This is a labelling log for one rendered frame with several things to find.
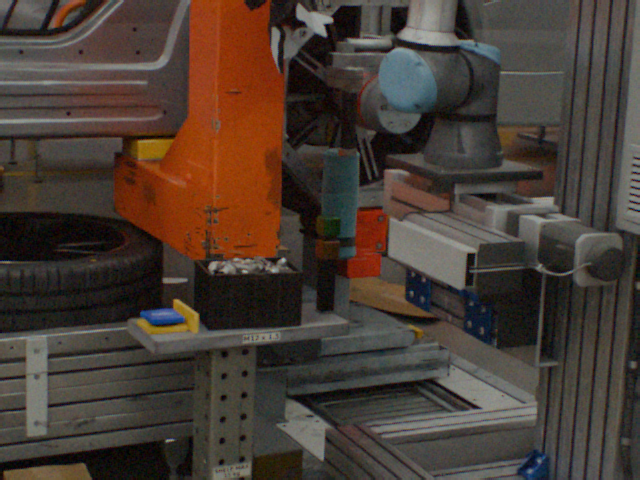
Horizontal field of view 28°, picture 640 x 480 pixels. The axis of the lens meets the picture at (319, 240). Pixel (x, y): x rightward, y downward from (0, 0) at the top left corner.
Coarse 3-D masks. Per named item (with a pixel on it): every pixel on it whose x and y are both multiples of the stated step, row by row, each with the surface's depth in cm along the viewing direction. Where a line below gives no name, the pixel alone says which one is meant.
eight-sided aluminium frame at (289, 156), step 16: (320, 0) 316; (336, 0) 313; (352, 0) 315; (368, 0) 317; (384, 0) 319; (400, 0) 321; (304, 32) 312; (288, 64) 311; (288, 144) 315; (288, 160) 316; (304, 176) 319; (304, 192) 326; (320, 192) 323; (368, 192) 328
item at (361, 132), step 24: (312, 72) 326; (288, 96) 324; (312, 96) 327; (312, 120) 329; (336, 120) 332; (432, 120) 343; (336, 144) 333; (360, 144) 337; (384, 144) 355; (408, 144) 343; (360, 168) 352; (384, 168) 345
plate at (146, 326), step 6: (138, 324) 263; (144, 324) 261; (150, 324) 261; (180, 324) 262; (144, 330) 260; (150, 330) 257; (156, 330) 257; (162, 330) 258; (168, 330) 259; (174, 330) 259; (180, 330) 260; (186, 330) 260
